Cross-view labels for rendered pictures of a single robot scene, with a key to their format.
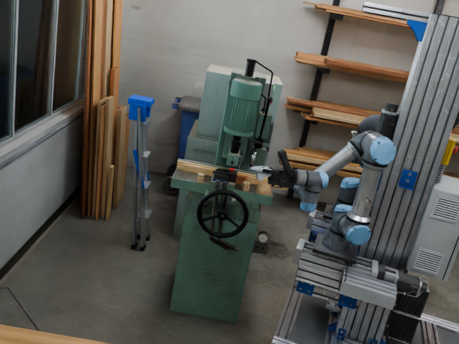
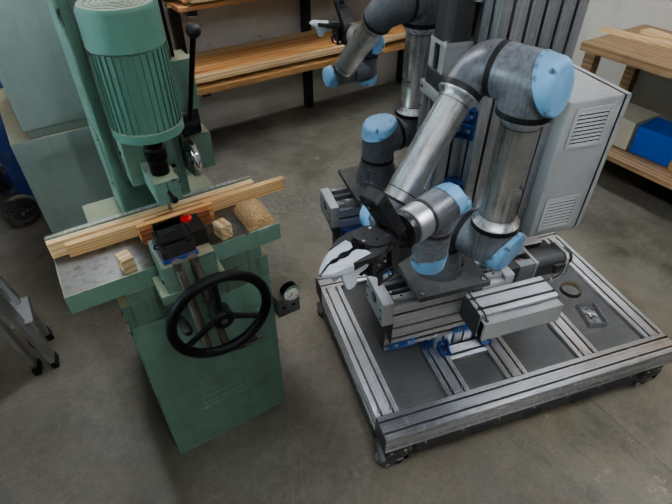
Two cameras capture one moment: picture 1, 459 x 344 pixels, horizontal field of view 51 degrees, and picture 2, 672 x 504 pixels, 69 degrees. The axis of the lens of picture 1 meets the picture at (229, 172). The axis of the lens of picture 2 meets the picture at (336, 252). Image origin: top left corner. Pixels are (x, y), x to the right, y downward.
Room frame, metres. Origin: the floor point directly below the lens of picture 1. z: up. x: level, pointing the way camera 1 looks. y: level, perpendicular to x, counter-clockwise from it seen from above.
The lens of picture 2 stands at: (1.54, 0.20, 1.78)
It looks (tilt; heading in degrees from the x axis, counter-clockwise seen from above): 40 degrees down; 329
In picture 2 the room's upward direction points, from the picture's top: straight up
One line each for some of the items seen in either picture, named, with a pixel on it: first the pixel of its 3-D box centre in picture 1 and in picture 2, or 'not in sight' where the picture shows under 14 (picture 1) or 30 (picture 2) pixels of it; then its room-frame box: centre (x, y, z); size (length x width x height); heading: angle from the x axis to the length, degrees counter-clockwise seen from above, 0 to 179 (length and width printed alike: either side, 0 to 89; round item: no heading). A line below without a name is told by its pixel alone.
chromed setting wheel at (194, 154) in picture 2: (253, 158); (192, 157); (2.92, -0.13, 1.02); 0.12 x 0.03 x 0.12; 0
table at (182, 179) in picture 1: (222, 188); (177, 253); (2.69, 0.02, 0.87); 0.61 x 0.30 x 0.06; 90
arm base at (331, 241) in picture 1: (338, 237); (440, 251); (2.30, -0.62, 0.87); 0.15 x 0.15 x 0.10
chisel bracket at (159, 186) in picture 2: (233, 158); (163, 182); (2.81, -0.01, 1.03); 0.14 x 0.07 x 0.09; 0
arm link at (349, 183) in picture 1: (351, 189); (380, 137); (2.79, -0.75, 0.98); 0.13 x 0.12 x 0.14; 91
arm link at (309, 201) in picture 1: (308, 197); (424, 243); (2.13, -0.39, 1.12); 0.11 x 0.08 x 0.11; 12
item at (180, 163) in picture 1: (225, 173); (159, 215); (2.81, 0.03, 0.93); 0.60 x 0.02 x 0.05; 90
